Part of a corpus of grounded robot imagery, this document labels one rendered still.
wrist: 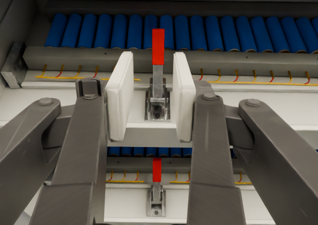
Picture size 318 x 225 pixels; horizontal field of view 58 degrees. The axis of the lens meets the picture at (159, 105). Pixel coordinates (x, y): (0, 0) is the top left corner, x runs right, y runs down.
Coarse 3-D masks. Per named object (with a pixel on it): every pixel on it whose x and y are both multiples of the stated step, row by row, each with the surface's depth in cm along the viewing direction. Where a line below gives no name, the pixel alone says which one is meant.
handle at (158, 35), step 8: (152, 32) 28; (160, 32) 28; (152, 40) 28; (160, 40) 28; (152, 48) 28; (160, 48) 28; (152, 56) 28; (160, 56) 28; (152, 64) 29; (160, 64) 29; (160, 72) 29; (160, 80) 29; (160, 88) 30; (160, 96) 30
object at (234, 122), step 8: (200, 80) 17; (200, 88) 15; (208, 88) 15; (224, 104) 14; (232, 112) 13; (232, 120) 12; (240, 120) 12; (232, 128) 13; (240, 128) 12; (248, 128) 12; (232, 136) 13; (240, 136) 13; (248, 136) 12; (232, 144) 13; (240, 144) 13; (248, 144) 13
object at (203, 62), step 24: (48, 48) 34; (72, 48) 34; (96, 48) 34; (96, 72) 33; (168, 72) 34; (192, 72) 34; (216, 72) 34; (240, 72) 34; (264, 72) 34; (288, 72) 34; (312, 72) 34
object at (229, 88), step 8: (32, 88) 33; (40, 88) 33; (48, 88) 33; (56, 88) 33; (64, 88) 33; (72, 88) 33; (136, 88) 33; (144, 88) 33; (168, 88) 33; (216, 88) 33; (224, 88) 33; (232, 88) 33; (240, 88) 33; (248, 88) 33; (256, 88) 33; (264, 88) 33; (272, 88) 33; (280, 88) 33; (288, 88) 33; (296, 88) 33; (304, 88) 33; (312, 88) 33
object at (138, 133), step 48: (240, 0) 40; (288, 0) 39; (0, 48) 32; (0, 96) 32; (48, 96) 33; (144, 96) 33; (240, 96) 33; (288, 96) 33; (144, 144) 33; (192, 144) 33
